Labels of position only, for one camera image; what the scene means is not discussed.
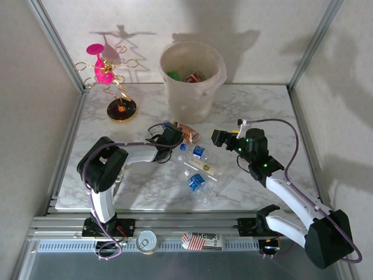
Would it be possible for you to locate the brown label tea bottle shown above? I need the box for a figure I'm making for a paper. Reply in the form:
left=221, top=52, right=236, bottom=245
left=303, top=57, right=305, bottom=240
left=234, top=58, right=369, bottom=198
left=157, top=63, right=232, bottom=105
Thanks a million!
left=173, top=121, right=201, bottom=144

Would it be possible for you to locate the blue-capped bottle blue label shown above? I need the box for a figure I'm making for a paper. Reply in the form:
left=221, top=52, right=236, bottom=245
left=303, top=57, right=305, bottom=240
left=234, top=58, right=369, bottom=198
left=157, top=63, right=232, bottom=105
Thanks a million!
left=180, top=142, right=218, bottom=161

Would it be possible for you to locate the clear bottle white gold label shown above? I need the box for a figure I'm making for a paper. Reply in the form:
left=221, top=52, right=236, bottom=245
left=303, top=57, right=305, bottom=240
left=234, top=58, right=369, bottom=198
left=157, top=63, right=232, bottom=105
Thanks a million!
left=177, top=155, right=224, bottom=177

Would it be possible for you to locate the white ribbed plastic bin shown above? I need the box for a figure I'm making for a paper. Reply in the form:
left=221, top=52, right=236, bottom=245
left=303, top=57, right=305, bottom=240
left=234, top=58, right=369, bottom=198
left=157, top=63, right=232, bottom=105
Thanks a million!
left=159, top=40, right=227, bottom=125

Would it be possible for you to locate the translucent bin liner bag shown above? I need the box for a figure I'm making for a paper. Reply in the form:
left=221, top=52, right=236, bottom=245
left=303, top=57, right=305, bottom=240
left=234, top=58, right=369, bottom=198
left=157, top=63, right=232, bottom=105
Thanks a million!
left=158, top=40, right=228, bottom=117

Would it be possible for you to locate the pink wine glass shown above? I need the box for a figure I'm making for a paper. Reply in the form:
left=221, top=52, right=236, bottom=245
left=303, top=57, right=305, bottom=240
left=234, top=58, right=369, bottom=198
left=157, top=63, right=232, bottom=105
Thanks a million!
left=86, top=43, right=116, bottom=86

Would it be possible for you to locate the red striped label box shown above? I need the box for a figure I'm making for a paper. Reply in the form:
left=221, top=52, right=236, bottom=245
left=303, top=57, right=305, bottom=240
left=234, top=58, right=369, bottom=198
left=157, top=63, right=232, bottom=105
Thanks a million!
left=181, top=232, right=224, bottom=251

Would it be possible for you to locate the small circuit board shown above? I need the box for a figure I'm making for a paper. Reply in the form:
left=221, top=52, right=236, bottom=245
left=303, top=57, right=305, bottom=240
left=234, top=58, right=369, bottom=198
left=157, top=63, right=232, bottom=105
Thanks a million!
left=260, top=237, right=282, bottom=252

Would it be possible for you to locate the silver tin can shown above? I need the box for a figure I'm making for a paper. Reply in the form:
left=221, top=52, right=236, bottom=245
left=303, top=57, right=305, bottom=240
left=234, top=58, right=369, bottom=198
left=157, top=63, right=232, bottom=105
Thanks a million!
left=136, top=230, right=158, bottom=255

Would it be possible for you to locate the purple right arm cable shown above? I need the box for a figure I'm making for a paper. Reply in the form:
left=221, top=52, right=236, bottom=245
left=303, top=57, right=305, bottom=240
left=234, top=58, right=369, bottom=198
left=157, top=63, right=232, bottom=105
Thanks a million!
left=240, top=118, right=364, bottom=265

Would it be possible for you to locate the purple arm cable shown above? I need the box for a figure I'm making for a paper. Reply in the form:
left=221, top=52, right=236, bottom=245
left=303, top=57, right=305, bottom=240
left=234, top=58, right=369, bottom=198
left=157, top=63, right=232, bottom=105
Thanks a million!
left=240, top=118, right=364, bottom=265
left=82, top=122, right=183, bottom=260

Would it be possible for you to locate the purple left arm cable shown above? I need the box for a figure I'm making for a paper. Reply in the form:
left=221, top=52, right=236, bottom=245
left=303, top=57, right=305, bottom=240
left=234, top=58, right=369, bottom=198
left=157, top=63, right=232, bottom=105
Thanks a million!
left=82, top=122, right=183, bottom=260

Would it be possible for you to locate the aluminium frame side rail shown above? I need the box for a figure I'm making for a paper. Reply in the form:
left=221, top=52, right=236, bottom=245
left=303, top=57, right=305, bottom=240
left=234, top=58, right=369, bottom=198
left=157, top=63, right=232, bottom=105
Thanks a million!
left=288, top=87, right=361, bottom=280
left=10, top=89, right=90, bottom=280

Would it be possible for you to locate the aluminium mounting rail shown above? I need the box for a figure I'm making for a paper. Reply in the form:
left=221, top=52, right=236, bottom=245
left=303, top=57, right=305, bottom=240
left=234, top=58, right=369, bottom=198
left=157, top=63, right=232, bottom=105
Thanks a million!
left=27, top=214, right=309, bottom=242

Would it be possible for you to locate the gold wire glass rack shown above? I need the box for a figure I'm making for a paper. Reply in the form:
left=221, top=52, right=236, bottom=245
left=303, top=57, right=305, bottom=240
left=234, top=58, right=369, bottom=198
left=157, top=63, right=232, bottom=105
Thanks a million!
left=74, top=45, right=140, bottom=124

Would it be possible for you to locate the grey slotted cable duct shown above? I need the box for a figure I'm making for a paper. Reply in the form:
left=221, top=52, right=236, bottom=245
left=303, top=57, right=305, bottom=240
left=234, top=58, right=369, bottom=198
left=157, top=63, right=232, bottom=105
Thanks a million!
left=37, top=239, right=262, bottom=252

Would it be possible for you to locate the aluminium frame post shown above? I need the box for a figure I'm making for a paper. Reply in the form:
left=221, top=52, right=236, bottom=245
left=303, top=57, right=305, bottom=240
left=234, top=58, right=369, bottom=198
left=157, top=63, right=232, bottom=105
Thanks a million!
left=287, top=0, right=344, bottom=90
left=26, top=0, right=90, bottom=93

